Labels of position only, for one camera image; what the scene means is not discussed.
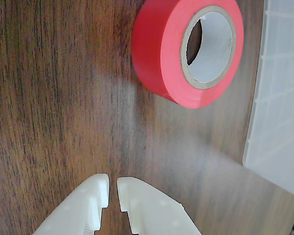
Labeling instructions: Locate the red tape roll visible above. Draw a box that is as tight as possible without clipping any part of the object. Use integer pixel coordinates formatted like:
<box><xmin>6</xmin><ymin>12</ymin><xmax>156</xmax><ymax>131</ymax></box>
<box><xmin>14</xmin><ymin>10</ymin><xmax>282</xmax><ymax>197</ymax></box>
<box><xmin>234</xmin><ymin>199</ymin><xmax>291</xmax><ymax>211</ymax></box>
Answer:
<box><xmin>131</xmin><ymin>0</ymin><xmax>245</xmax><ymax>109</ymax></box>

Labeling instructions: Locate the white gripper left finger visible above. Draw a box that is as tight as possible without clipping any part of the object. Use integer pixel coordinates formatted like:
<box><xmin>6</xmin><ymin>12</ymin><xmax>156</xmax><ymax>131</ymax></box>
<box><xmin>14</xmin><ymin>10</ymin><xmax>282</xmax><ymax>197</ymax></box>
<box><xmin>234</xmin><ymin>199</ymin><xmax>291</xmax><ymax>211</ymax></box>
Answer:
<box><xmin>31</xmin><ymin>173</ymin><xmax>110</xmax><ymax>235</ymax></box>

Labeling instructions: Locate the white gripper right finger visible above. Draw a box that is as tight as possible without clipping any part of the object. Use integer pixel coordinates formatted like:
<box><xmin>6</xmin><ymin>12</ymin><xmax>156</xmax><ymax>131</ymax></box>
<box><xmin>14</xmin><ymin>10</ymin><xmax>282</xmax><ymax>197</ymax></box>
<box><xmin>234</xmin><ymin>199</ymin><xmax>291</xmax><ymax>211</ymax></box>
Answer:
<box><xmin>117</xmin><ymin>176</ymin><xmax>203</xmax><ymax>235</ymax></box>

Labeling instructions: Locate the clear plastic box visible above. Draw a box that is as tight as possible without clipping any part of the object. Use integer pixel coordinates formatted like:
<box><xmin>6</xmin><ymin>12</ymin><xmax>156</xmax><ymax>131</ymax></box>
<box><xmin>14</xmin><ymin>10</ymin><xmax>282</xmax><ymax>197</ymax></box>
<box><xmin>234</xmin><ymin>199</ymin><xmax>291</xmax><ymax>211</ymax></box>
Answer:
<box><xmin>242</xmin><ymin>0</ymin><xmax>294</xmax><ymax>200</ymax></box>

